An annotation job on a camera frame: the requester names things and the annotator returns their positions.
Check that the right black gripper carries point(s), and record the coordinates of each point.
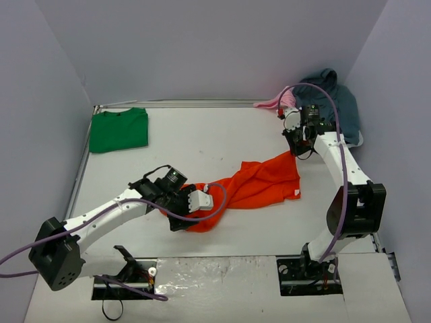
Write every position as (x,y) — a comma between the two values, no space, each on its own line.
(300,145)

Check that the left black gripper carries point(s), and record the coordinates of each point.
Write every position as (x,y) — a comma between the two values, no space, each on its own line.
(182,211)

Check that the orange t-shirt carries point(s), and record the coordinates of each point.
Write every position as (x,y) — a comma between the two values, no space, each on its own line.
(255,185)

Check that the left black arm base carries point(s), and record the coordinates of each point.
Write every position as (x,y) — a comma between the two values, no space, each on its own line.
(136,277)

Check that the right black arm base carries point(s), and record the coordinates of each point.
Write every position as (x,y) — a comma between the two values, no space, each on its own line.
(297,279)

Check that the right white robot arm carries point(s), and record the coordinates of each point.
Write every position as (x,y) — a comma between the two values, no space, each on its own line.
(357,208)

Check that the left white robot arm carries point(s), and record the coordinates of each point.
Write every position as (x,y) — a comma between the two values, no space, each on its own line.
(60,251)

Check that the pink t-shirt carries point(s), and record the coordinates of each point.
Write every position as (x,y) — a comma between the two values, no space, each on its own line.
(284,99)

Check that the white plastic basket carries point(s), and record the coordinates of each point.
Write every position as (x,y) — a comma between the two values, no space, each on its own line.
(359,142)

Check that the blue-grey t-shirt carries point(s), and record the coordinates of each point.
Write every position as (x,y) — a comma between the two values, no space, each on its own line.
(344,100)

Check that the green folded t-shirt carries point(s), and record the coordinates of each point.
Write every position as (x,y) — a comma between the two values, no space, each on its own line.
(115,131)

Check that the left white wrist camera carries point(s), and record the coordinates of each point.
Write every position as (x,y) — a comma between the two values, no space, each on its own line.
(199,201)

